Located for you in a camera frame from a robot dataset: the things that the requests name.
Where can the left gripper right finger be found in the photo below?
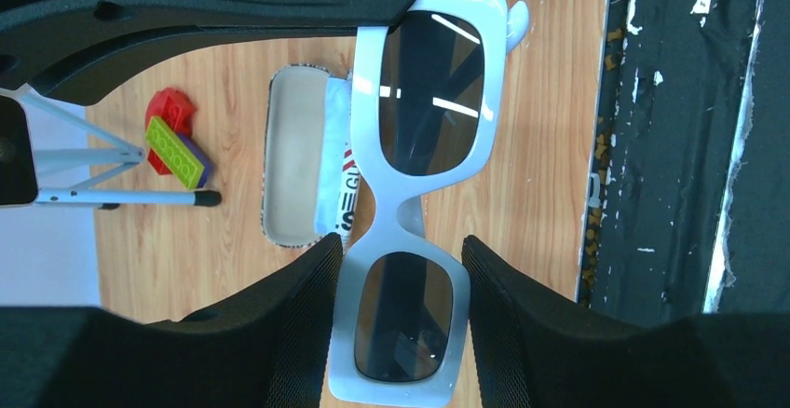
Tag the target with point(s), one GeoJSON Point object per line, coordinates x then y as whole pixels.
{"type": "Point", "coordinates": [535, 348]}

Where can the green rectangular block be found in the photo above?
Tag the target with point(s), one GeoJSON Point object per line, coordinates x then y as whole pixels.
{"type": "Point", "coordinates": [175, 153]}

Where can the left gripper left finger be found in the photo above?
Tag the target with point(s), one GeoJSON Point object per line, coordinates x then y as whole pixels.
{"type": "Point", "coordinates": [264, 346]}

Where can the striped printed glasses pouch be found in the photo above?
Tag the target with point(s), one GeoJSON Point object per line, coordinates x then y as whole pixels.
{"type": "Point", "coordinates": [292, 159]}

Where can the white sunglasses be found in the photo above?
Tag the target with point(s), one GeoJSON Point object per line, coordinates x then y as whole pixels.
{"type": "Point", "coordinates": [425, 102]}

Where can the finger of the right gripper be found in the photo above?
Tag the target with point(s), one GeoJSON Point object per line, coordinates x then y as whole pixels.
{"type": "Point", "coordinates": [79, 51]}

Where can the grey tripod stand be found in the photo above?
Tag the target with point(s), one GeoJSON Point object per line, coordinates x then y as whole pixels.
{"type": "Point", "coordinates": [120, 155]}

